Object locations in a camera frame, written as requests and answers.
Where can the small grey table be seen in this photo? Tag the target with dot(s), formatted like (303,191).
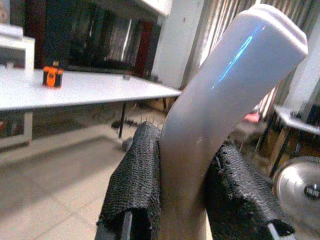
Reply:
(295,120)

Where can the small grey block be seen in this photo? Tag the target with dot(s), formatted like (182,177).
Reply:
(126,77)

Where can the white shelf unit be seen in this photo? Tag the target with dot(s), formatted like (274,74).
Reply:
(15,50)

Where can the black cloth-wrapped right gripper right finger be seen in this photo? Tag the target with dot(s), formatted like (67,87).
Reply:
(240,190)

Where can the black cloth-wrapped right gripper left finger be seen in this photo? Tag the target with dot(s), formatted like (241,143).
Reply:
(135,180)

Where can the dark bookshelf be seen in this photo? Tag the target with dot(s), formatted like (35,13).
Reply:
(95,35)

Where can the orange and black device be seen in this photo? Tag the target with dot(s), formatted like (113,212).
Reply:
(52,77)

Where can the long white table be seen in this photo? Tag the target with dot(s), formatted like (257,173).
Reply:
(82,90)

